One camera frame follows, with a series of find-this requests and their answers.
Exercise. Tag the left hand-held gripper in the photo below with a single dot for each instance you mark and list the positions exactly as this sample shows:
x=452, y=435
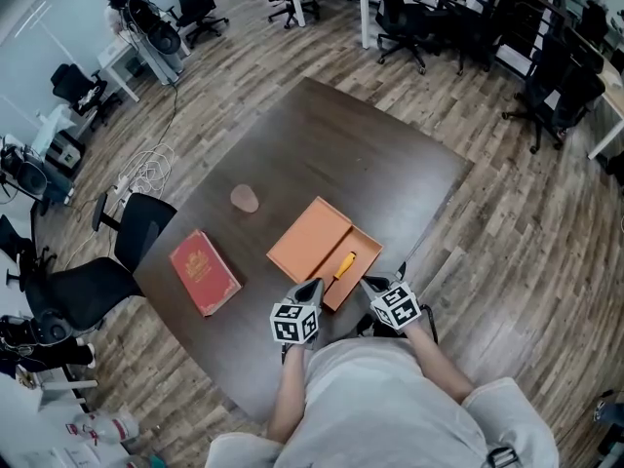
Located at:
x=295, y=322

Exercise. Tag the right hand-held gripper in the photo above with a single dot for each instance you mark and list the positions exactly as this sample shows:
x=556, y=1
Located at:
x=397, y=307

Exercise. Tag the orange box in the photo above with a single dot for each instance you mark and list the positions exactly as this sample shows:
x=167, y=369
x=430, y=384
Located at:
x=312, y=242

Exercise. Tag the person's left forearm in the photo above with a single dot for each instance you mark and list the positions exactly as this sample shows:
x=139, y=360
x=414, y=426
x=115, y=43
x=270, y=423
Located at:
x=287, y=398

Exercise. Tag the person's right forearm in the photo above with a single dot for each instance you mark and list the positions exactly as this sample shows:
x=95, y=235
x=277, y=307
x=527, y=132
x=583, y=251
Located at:
x=439, y=359

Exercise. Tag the person's black trousers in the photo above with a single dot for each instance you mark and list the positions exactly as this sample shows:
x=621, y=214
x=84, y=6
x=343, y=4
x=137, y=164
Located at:
x=385, y=330

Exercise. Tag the red hardcover book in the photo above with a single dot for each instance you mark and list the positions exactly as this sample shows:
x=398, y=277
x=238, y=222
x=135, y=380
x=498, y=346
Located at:
x=205, y=271

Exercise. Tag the person's grey t-shirt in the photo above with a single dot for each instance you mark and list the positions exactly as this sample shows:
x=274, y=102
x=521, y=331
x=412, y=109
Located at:
x=380, y=407

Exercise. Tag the white power strip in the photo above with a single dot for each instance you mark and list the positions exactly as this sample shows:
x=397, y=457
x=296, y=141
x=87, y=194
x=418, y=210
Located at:
x=122, y=185

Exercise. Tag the white plastic bag red print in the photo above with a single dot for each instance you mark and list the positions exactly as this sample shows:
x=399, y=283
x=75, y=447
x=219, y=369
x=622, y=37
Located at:
x=109, y=427

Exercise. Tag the white desk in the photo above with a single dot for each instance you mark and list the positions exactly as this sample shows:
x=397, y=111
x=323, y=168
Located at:
x=117, y=59
x=24, y=422

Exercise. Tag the white cloth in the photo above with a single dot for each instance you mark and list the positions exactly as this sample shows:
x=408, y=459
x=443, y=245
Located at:
x=51, y=125

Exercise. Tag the black metal railing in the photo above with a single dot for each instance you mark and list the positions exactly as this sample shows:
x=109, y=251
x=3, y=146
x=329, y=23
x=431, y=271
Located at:
x=551, y=4

